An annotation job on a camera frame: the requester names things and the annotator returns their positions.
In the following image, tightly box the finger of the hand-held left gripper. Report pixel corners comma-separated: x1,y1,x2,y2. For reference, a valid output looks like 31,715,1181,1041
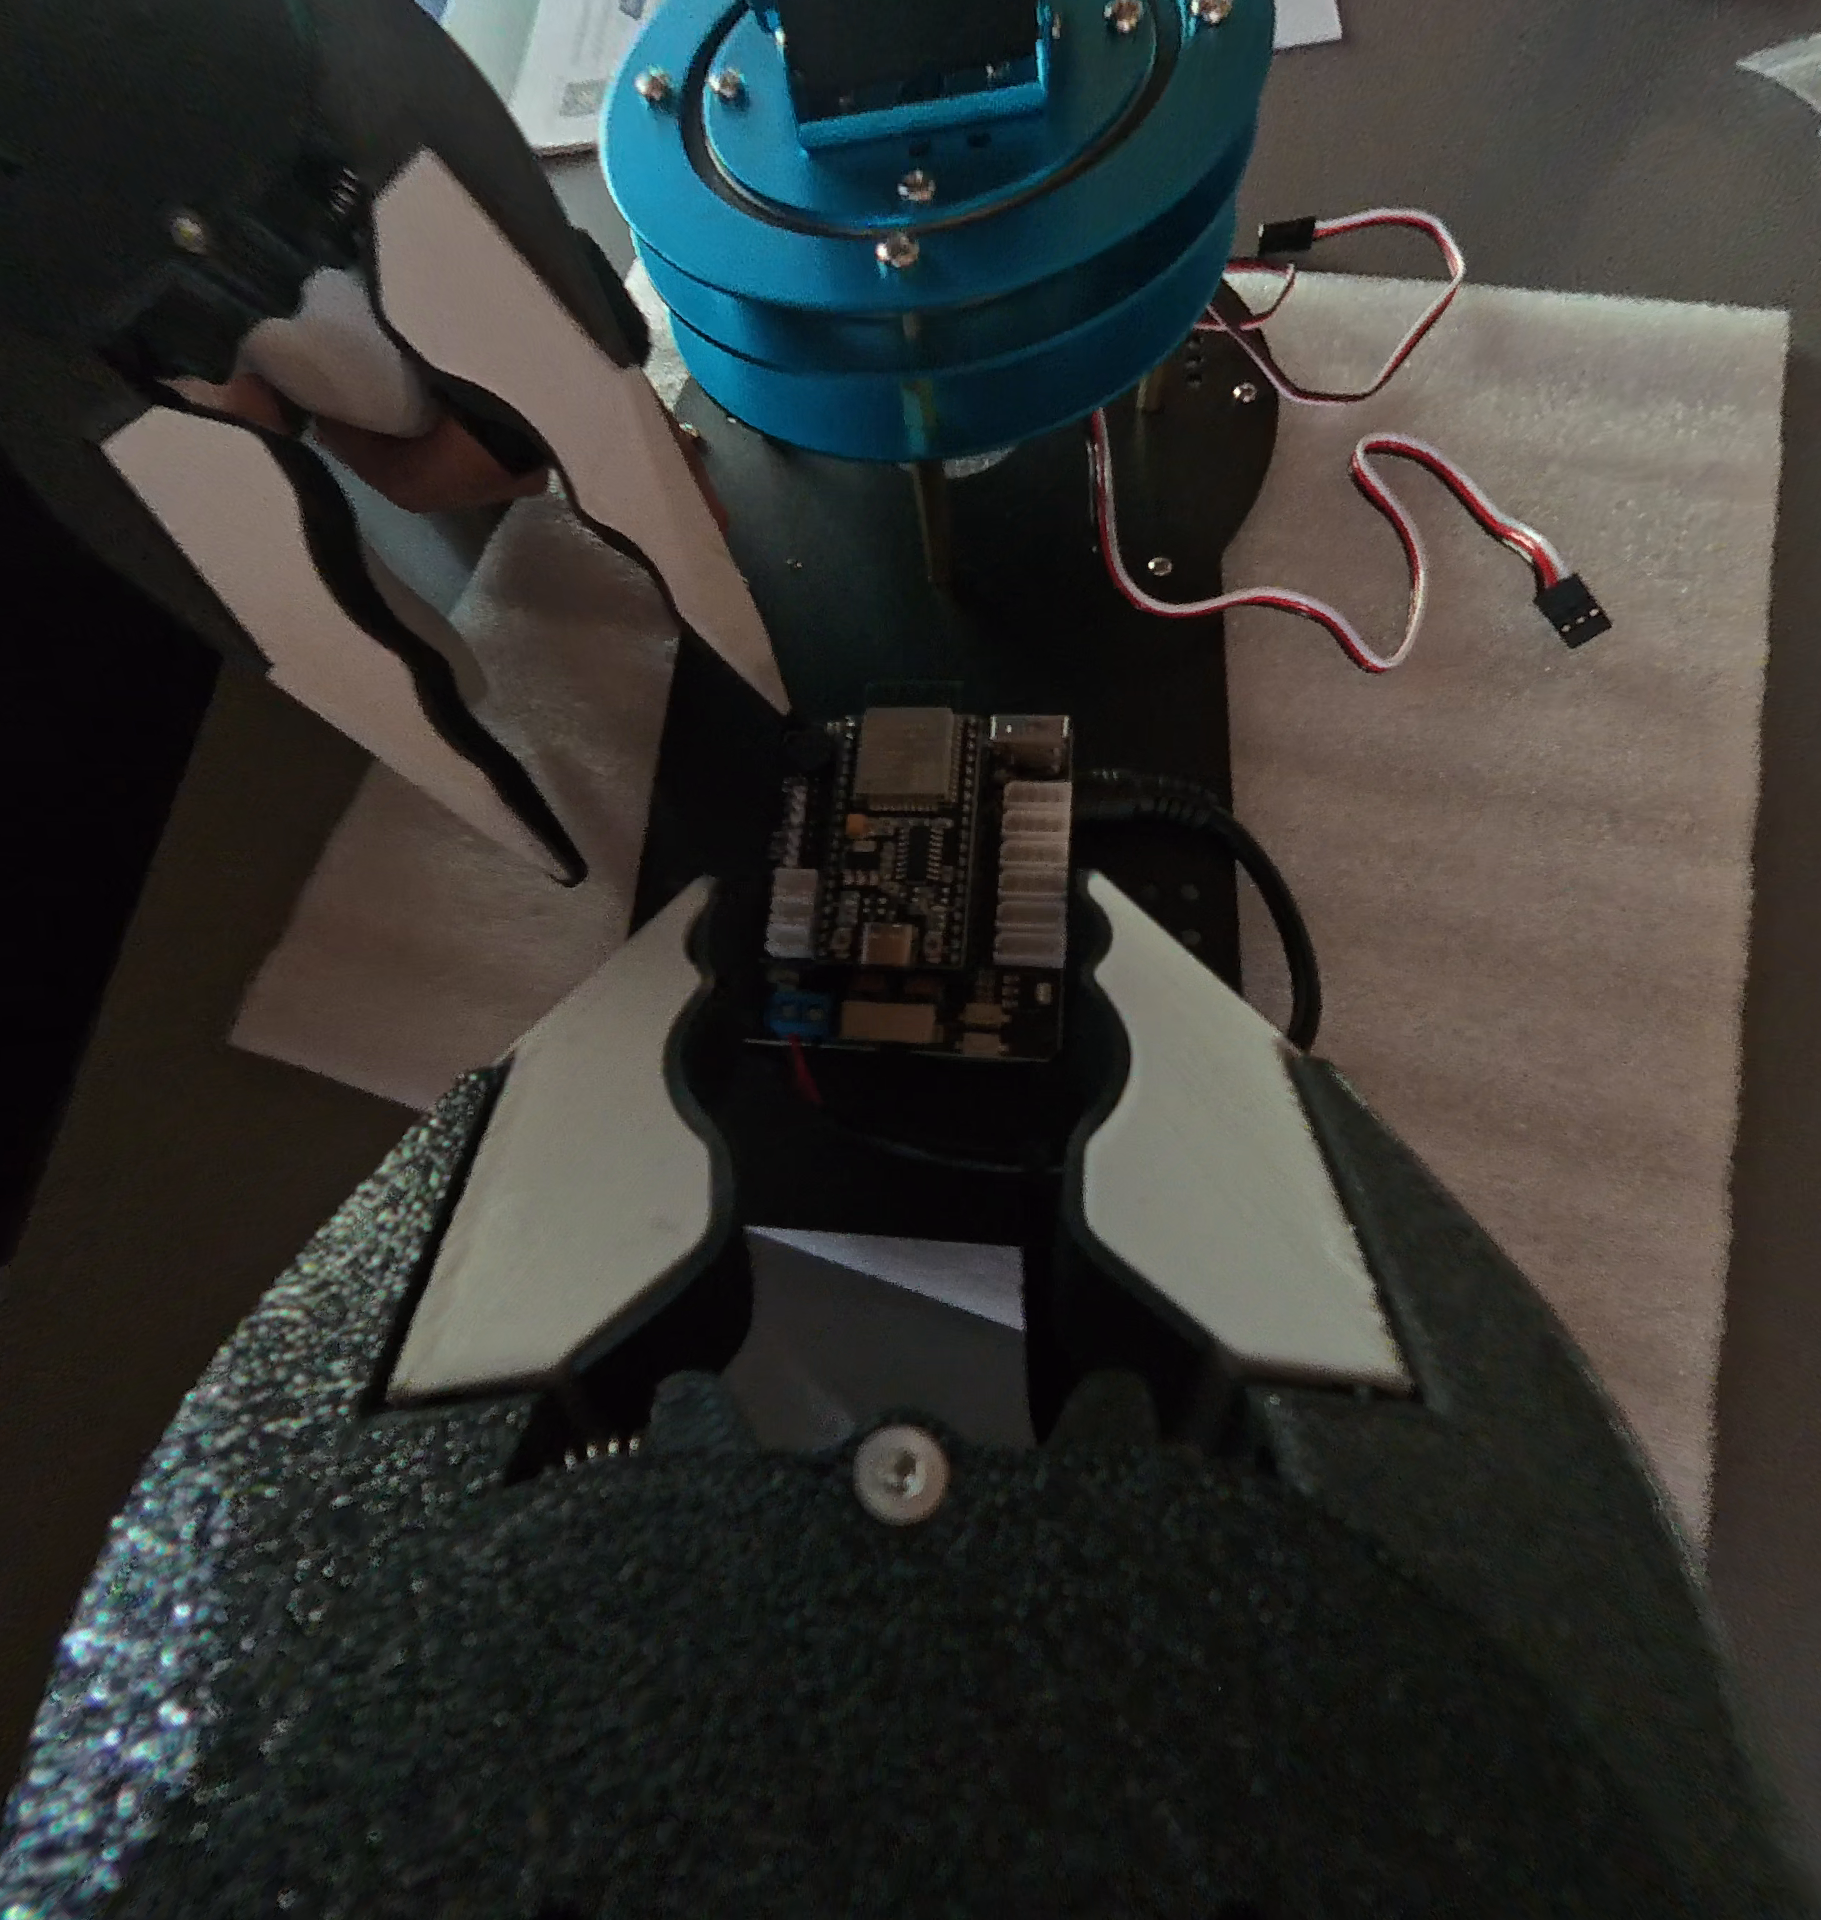
374,148,794,718
101,399,593,891

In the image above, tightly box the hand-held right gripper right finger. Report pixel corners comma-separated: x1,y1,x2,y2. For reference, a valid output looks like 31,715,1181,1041
1068,868,1413,1398

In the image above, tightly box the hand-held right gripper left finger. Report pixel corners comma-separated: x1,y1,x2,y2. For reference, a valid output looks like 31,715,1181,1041
386,876,742,1405

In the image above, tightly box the black power cable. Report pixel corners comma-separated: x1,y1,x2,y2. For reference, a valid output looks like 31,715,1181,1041
790,767,1326,1179

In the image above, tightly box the person's left hand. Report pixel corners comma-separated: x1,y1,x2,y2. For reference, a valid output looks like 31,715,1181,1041
219,367,546,518

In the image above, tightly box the printed instruction manual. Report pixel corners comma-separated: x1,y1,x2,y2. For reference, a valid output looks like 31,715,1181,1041
445,0,1344,154

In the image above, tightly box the person's black clothing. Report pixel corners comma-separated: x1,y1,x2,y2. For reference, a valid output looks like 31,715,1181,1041
0,399,225,1306

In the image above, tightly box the white foam sheet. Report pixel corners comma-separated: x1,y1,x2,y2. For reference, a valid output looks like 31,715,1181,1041
225,268,1796,1554

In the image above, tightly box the servo cable with black connector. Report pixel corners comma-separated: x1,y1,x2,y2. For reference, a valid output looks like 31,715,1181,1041
1085,405,1619,672

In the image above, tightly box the white servo cable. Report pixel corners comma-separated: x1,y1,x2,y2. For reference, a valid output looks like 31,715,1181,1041
1210,212,1470,411

